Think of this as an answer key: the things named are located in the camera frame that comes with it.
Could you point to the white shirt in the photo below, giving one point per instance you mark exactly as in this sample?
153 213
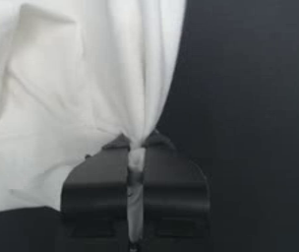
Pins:
67 82

